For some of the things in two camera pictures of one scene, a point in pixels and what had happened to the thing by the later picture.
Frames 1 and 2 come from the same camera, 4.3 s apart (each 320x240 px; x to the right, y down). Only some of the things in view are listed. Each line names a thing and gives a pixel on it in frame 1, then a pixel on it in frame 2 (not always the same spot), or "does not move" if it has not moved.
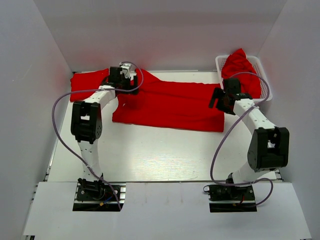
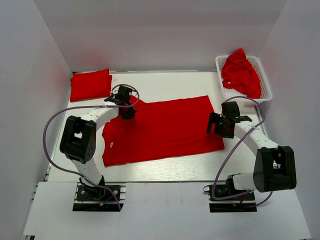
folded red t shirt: (86, 80) does not move
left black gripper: (135, 85) → (127, 116)
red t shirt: (184, 105) → (159, 131)
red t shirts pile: (237, 66) does not move
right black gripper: (217, 93) → (216, 118)
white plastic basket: (266, 89) does not move
